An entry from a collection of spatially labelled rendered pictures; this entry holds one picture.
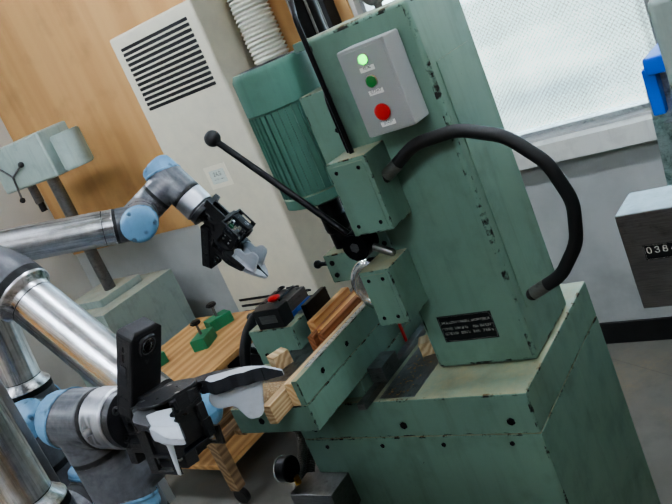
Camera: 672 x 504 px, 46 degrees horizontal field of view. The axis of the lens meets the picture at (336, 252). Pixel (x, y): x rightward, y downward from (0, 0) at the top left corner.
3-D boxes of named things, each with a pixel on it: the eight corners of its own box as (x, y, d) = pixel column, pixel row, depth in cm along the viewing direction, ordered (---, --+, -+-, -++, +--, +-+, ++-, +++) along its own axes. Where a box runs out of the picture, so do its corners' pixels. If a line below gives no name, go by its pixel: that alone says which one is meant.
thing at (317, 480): (319, 499, 188) (306, 471, 186) (361, 500, 181) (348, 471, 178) (301, 523, 181) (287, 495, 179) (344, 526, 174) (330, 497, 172)
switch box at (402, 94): (383, 128, 147) (351, 45, 143) (430, 113, 141) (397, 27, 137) (368, 139, 142) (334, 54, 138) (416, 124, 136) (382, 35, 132)
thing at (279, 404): (408, 270, 199) (403, 256, 198) (415, 269, 198) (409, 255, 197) (270, 424, 151) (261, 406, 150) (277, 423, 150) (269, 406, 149)
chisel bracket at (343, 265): (350, 275, 186) (336, 243, 184) (400, 266, 178) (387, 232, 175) (335, 290, 180) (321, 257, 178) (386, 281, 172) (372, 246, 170)
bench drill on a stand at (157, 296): (169, 387, 456) (35, 133, 414) (244, 382, 418) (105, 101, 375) (108, 438, 421) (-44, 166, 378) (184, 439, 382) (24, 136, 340)
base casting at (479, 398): (388, 338, 215) (375, 308, 212) (597, 313, 180) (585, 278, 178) (302, 440, 181) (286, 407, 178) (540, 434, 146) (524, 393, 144)
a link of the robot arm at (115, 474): (192, 480, 107) (156, 413, 104) (133, 540, 99) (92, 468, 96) (156, 478, 112) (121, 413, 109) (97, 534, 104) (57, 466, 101)
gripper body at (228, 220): (239, 239, 173) (199, 202, 174) (224, 262, 179) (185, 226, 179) (259, 225, 179) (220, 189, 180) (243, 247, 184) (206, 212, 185)
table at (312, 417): (342, 299, 217) (334, 280, 216) (439, 284, 199) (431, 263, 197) (209, 435, 171) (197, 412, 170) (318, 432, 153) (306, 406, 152)
